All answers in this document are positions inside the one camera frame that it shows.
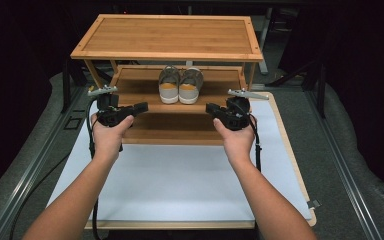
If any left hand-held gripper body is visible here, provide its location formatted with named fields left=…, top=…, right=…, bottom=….
left=87, top=84, right=136, bottom=128

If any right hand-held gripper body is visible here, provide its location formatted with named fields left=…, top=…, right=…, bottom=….
left=218, top=87, right=270, bottom=132

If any grey canvas shoe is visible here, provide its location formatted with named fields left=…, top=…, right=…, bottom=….
left=158, top=65, right=182, bottom=105
left=178, top=66, right=205, bottom=105

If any wooden shoe rack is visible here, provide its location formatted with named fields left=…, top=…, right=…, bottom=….
left=70, top=13, right=264, bottom=146

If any person's right hand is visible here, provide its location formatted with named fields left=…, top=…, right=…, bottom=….
left=212, top=113, right=258, bottom=165

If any person's left hand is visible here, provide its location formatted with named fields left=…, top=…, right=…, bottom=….
left=90, top=113, right=135, bottom=163

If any black stand leg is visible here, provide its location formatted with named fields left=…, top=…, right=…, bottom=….
left=61, top=59, right=73, bottom=114

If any grey metal stand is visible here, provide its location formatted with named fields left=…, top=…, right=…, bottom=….
left=258, top=8, right=274, bottom=76

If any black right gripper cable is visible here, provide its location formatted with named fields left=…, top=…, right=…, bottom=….
left=248, top=112, right=263, bottom=173

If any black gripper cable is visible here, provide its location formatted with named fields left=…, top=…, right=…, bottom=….
left=85, top=98, right=102, bottom=240
left=248, top=112, right=263, bottom=173

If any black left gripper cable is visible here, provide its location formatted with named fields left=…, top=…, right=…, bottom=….
left=85, top=98, right=102, bottom=240

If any metal rail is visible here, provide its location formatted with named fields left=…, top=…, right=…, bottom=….
left=304, top=89, right=384, bottom=240
left=0, top=85, right=93, bottom=240

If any black floor cable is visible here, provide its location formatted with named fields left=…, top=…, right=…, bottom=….
left=9, top=151, right=72, bottom=240

